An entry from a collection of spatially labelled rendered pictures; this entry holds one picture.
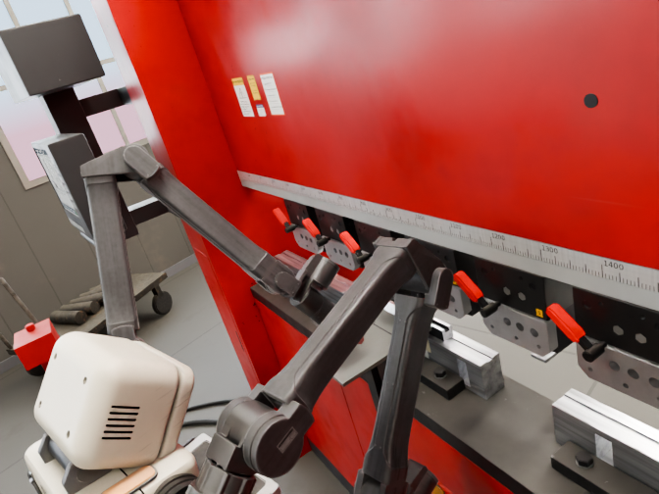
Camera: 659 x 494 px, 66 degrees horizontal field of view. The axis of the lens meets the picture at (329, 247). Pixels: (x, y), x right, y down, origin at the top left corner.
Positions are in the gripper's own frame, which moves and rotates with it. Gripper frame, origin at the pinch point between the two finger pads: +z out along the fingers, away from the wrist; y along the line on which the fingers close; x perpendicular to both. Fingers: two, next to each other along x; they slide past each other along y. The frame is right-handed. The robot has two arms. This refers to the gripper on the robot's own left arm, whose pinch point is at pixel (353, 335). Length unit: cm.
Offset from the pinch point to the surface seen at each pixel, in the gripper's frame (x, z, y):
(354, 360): 4.5, 1.2, -3.7
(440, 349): -9.3, 14.0, -12.1
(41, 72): -11, -82, 101
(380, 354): -0.1, 3.8, -7.0
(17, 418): 158, 31, 258
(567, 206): -30, -24, -50
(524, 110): -37, -36, -44
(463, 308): -16.5, -1.5, -24.4
